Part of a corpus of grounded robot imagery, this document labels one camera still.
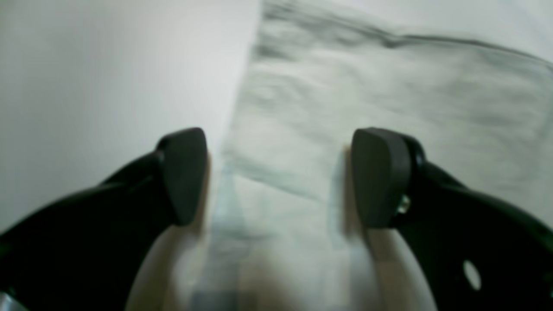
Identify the light grey t-shirt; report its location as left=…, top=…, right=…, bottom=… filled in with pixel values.
left=186, top=0, right=553, bottom=311

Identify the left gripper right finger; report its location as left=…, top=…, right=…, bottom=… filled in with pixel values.
left=351, top=127, right=553, bottom=311

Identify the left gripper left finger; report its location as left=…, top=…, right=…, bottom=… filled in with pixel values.
left=0, top=127, right=208, bottom=311

